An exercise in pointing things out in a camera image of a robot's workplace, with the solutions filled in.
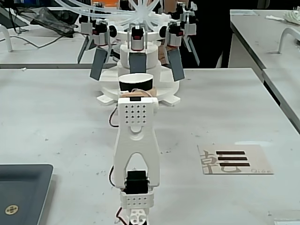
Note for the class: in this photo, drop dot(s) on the black and white paper cup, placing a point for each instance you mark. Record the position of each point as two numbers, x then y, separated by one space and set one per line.
136 82

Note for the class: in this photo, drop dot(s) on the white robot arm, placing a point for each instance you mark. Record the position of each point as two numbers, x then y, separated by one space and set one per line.
137 143

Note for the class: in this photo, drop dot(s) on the grey valve lever paddle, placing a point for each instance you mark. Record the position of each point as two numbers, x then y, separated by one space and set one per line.
97 64
176 65
192 50
83 49
138 63

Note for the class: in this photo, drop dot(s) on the white round valve station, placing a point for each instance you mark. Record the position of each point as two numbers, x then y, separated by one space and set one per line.
140 54

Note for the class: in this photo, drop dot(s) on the person in black clothes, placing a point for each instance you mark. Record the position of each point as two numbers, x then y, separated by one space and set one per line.
212 32

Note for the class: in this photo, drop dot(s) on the clear tube bundle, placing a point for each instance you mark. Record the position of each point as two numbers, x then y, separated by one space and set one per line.
122 10

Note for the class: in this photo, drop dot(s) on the card with three black bars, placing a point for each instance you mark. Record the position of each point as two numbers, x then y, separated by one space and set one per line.
234 159

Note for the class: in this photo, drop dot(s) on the black bag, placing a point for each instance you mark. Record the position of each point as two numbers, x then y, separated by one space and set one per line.
56 20

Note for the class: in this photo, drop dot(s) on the white ribbed object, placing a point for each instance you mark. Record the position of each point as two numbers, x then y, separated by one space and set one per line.
293 16

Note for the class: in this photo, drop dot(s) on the dark laptop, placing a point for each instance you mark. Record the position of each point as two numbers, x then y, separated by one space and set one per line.
10 16

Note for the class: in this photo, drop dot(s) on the grey plastic tray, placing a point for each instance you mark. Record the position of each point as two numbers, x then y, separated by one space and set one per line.
22 194

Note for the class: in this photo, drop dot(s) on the gold round token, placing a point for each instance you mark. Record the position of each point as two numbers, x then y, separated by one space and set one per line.
11 209

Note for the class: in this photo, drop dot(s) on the white curved table bracket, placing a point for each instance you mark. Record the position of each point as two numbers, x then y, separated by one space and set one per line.
7 37
287 35

